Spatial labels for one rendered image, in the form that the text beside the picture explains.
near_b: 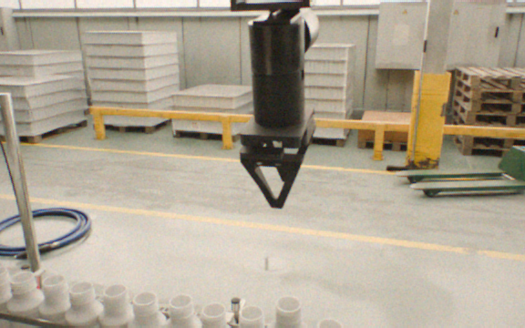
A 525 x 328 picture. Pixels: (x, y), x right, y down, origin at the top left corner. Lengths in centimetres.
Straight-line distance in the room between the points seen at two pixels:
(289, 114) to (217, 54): 763
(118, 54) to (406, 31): 437
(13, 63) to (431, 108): 633
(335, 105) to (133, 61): 306
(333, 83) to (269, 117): 544
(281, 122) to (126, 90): 653
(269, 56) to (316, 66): 546
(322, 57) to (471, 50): 246
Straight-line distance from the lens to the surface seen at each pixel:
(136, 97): 690
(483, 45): 734
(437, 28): 514
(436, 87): 502
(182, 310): 71
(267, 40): 43
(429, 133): 510
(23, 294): 86
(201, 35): 817
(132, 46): 682
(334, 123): 549
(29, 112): 682
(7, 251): 372
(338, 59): 584
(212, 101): 621
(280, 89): 44
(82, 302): 79
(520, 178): 504
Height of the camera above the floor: 157
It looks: 18 degrees down
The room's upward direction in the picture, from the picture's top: straight up
